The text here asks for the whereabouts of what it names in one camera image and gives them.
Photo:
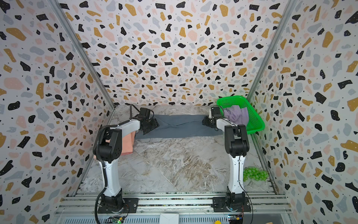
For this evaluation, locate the left corner aluminium post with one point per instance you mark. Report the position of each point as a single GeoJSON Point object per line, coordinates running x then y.
{"type": "Point", "coordinates": [55, 6]}

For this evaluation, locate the right corner aluminium post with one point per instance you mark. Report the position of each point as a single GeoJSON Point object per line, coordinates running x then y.
{"type": "Point", "coordinates": [271, 48]}

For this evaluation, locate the right circuit board with wires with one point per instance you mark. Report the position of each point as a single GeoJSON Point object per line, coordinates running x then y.
{"type": "Point", "coordinates": [235, 219]}

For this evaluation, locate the aluminium mounting rail frame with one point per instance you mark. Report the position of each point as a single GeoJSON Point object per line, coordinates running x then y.
{"type": "Point", "coordinates": [177, 208]}

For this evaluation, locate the left green circuit board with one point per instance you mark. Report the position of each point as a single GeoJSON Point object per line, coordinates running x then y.
{"type": "Point", "coordinates": [115, 220]}

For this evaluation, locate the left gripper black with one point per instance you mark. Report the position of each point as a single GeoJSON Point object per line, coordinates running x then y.
{"type": "Point", "coordinates": [154, 124]}

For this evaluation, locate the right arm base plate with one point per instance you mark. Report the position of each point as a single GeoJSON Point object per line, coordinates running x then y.
{"type": "Point", "coordinates": [222, 204]}

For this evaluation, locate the green plastic ball cluster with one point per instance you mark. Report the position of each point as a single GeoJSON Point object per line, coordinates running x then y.
{"type": "Point", "coordinates": [253, 173]}

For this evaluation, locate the corner aluminium post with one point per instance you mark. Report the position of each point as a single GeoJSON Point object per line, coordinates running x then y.
{"type": "Point", "coordinates": [271, 48]}
{"type": "Point", "coordinates": [55, 6]}

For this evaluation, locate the grey blue t shirt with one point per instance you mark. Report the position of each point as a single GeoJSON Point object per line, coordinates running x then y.
{"type": "Point", "coordinates": [179, 126]}

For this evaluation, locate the green plastic basket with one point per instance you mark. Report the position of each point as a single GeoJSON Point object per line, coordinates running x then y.
{"type": "Point", "coordinates": [255, 124]}

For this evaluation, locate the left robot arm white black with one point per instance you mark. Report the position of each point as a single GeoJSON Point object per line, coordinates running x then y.
{"type": "Point", "coordinates": [108, 149]}

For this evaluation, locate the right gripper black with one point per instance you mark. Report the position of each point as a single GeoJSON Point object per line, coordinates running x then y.
{"type": "Point", "coordinates": [209, 122]}

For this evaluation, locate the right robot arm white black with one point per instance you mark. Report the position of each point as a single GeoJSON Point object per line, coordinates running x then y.
{"type": "Point", "coordinates": [236, 144]}

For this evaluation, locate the folded pink t shirt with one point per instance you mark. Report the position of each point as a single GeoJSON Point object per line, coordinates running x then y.
{"type": "Point", "coordinates": [127, 144]}

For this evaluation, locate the lilac t shirt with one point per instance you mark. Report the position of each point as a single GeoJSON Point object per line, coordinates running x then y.
{"type": "Point", "coordinates": [237, 115]}

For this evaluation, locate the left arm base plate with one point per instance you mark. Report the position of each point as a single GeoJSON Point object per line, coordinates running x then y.
{"type": "Point", "coordinates": [121, 206]}

